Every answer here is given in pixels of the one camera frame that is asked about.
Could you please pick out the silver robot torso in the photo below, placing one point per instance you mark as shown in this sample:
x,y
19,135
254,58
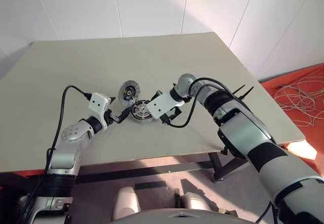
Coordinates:
x,y
164,216

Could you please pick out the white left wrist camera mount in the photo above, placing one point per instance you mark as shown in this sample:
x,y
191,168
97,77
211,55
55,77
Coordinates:
x,y
98,102

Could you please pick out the black floor tape strip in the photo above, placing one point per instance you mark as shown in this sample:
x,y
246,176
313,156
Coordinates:
x,y
150,185

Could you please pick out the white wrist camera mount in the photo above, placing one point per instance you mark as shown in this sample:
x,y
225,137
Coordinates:
x,y
98,102
159,105

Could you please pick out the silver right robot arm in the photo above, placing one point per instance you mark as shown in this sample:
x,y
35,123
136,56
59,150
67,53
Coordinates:
x,y
243,128

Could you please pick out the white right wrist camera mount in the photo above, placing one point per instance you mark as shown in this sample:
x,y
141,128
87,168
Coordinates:
x,y
159,105

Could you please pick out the beige robot left leg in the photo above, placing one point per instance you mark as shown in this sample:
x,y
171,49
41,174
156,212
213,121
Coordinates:
x,y
125,201

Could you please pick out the large orange cloth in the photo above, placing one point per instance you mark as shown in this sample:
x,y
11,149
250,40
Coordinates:
x,y
311,69

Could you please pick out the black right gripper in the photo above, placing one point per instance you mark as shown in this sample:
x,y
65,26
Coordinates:
x,y
173,113

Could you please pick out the round grey motor part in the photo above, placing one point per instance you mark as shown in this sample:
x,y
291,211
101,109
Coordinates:
x,y
141,120

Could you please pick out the silver motor rotor cover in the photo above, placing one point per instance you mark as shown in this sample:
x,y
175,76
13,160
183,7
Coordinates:
x,y
140,109

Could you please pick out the black metal table frame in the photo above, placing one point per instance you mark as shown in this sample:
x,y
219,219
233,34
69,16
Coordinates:
x,y
152,169

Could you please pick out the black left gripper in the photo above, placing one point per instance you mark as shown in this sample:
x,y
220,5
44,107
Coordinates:
x,y
111,117

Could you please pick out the small grey gear disc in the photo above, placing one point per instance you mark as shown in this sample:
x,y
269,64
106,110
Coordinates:
x,y
129,92

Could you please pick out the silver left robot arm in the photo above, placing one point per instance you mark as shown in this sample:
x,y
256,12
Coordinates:
x,y
65,155

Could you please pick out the beige robot right leg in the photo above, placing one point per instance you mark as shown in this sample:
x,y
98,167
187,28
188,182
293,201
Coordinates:
x,y
196,202

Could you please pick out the beige robot leg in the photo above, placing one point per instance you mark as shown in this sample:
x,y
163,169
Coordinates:
x,y
196,202
125,201

